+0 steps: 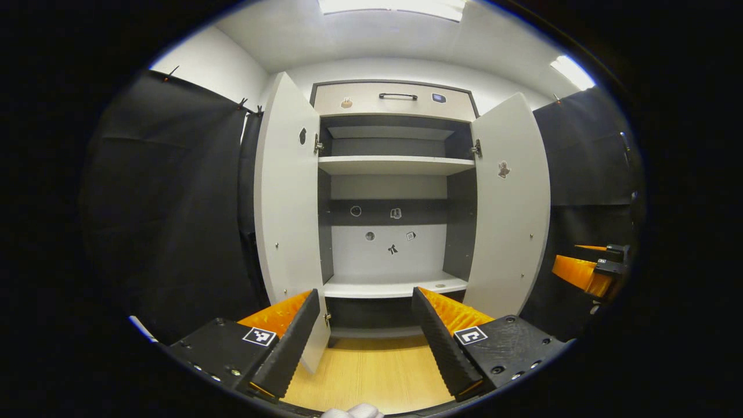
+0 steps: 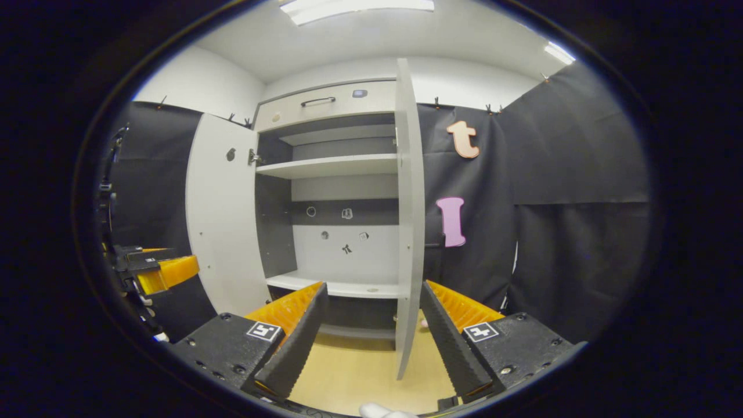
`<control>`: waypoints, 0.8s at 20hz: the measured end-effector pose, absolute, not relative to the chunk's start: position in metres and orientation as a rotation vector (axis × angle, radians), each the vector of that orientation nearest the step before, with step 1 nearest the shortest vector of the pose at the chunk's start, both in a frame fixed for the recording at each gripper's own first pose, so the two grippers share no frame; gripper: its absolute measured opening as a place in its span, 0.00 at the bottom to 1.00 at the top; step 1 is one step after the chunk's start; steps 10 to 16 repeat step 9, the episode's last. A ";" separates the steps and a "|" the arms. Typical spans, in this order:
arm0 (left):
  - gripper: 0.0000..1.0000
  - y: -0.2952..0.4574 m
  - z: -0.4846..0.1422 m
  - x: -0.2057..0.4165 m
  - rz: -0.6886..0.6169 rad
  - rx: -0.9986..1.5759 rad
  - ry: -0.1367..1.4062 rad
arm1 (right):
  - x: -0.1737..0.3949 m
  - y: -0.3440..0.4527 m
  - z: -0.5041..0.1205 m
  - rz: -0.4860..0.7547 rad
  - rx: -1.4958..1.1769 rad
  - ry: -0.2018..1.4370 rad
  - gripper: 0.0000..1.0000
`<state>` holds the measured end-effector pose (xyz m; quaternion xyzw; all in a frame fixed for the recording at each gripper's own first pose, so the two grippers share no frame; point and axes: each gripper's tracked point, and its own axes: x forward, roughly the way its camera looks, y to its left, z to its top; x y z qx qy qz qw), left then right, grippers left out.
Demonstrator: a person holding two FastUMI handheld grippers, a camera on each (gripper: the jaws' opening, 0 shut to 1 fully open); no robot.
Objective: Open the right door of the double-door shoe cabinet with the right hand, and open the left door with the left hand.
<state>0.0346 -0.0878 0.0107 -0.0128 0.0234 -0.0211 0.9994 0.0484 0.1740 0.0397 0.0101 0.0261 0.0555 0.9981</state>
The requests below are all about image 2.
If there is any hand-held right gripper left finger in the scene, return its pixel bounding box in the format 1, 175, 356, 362
171, 282, 329, 401

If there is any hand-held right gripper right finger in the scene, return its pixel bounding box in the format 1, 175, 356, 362
419, 280, 584, 404

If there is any grey shoe cabinet door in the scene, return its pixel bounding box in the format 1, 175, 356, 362
394, 58, 427, 381
186, 113, 272, 317

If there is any grey double-door shoe cabinet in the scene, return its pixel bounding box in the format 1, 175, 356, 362
186, 58, 427, 381

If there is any grey cabinet shelf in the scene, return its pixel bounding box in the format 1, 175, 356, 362
265, 269, 407, 300
279, 124, 398, 147
255, 153, 400, 180

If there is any grey cabinet drawer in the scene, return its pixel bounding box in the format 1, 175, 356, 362
254, 80, 398, 133

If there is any black backdrop cloth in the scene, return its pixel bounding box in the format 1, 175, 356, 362
107, 61, 651, 343

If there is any small ceiling light panel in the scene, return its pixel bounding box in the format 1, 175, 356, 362
544, 41, 576, 66

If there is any large ceiling light panel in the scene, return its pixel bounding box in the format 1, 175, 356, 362
279, 0, 436, 27

